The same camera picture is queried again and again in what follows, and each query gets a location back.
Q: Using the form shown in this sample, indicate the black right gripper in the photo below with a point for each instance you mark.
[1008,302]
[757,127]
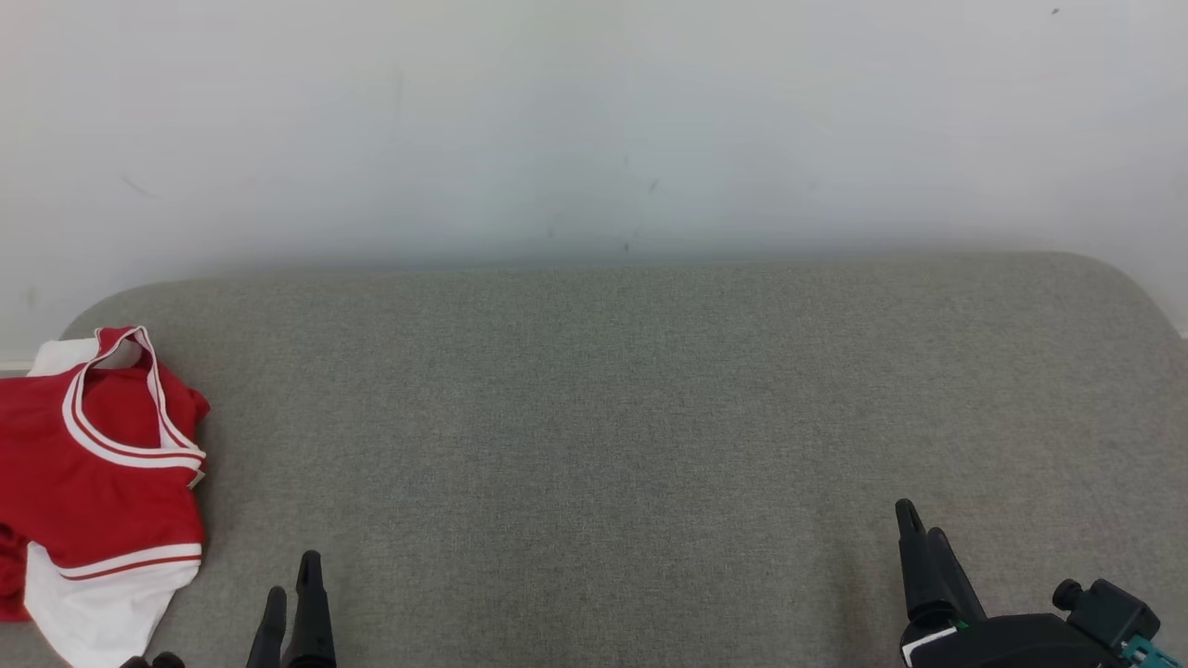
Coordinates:
[1012,645]

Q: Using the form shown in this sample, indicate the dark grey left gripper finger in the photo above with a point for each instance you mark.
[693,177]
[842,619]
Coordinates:
[269,635]
[311,622]

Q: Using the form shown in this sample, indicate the red Bulls 23 jersey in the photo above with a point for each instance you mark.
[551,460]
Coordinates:
[83,492]

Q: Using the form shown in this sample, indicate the grey fabric sofa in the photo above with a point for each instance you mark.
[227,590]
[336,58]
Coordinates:
[613,445]

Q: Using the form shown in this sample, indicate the white baseboard strip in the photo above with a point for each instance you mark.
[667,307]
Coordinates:
[14,366]

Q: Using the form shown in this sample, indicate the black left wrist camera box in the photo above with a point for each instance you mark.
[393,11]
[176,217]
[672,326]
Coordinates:
[153,661]

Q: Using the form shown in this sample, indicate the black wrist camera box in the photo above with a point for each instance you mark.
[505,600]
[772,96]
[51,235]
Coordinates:
[1109,612]
[153,661]

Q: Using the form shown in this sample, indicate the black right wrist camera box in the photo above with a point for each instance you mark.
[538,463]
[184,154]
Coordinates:
[1109,612]

